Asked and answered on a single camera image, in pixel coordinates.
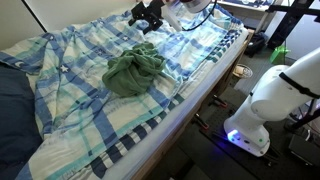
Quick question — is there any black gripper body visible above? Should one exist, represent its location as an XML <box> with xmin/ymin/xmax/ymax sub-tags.
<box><xmin>146</xmin><ymin>0</ymin><xmax>167</xmax><ymax>20</ymax></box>

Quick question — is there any green cloth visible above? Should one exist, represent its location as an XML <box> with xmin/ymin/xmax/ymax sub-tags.
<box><xmin>101</xmin><ymin>41</ymin><xmax>167</xmax><ymax>98</ymax></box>

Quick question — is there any white desk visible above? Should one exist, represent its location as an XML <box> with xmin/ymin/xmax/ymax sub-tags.
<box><xmin>216</xmin><ymin>0</ymin><xmax>278</xmax><ymax>33</ymax></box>

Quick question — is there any red black clamp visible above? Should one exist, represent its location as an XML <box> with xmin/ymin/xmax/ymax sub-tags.
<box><xmin>209</xmin><ymin>94</ymin><xmax>229</xmax><ymax>109</ymax></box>
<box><xmin>192</xmin><ymin>113</ymin><xmax>210</xmax><ymax>131</ymax></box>

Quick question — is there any black bag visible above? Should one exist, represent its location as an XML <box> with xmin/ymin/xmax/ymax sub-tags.
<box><xmin>244</xmin><ymin>31</ymin><xmax>268</xmax><ymax>58</ymax></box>

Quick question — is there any blue plaid duvet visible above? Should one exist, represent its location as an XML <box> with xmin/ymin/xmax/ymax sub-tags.
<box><xmin>0</xmin><ymin>0</ymin><xmax>245</xmax><ymax>180</ymax></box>

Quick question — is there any white mattress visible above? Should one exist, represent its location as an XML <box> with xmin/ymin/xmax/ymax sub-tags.
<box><xmin>101</xmin><ymin>28</ymin><xmax>250</xmax><ymax>180</ymax></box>

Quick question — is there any bright green bag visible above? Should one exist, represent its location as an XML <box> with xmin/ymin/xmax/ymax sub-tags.
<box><xmin>269</xmin><ymin>44</ymin><xmax>291</xmax><ymax>66</ymax></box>

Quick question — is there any dark blue pillow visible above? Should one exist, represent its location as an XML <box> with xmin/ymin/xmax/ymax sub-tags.
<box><xmin>0</xmin><ymin>61</ymin><xmax>44</xmax><ymax>180</ymax></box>

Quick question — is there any black tripod stand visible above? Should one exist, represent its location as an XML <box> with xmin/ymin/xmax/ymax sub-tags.
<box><xmin>283</xmin><ymin>99</ymin><xmax>320</xmax><ymax>134</ymax></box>

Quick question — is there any black floor box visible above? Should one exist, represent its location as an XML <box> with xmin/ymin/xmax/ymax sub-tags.
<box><xmin>288</xmin><ymin>133</ymin><xmax>320</xmax><ymax>168</ymax></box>

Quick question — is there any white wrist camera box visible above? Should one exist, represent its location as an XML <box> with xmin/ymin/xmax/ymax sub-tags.
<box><xmin>162</xmin><ymin>3</ymin><xmax>183</xmax><ymax>33</ymax></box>

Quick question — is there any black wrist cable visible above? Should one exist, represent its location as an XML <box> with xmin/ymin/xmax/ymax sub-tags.
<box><xmin>181</xmin><ymin>0</ymin><xmax>218</xmax><ymax>33</ymax></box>

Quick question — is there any round wire basket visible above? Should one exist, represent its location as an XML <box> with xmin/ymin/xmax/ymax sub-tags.
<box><xmin>233</xmin><ymin>63</ymin><xmax>254</xmax><ymax>80</ymax></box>

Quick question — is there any black metal frame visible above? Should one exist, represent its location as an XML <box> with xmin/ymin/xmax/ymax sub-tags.
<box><xmin>266</xmin><ymin>0</ymin><xmax>320</xmax><ymax>50</ymax></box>

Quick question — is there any wooden bed frame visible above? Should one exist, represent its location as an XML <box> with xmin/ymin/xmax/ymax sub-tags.
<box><xmin>131</xmin><ymin>29</ymin><xmax>256</xmax><ymax>180</ymax></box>

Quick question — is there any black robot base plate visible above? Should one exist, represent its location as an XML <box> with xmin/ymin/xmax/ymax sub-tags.
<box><xmin>199</xmin><ymin>94</ymin><xmax>320</xmax><ymax>180</ymax></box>

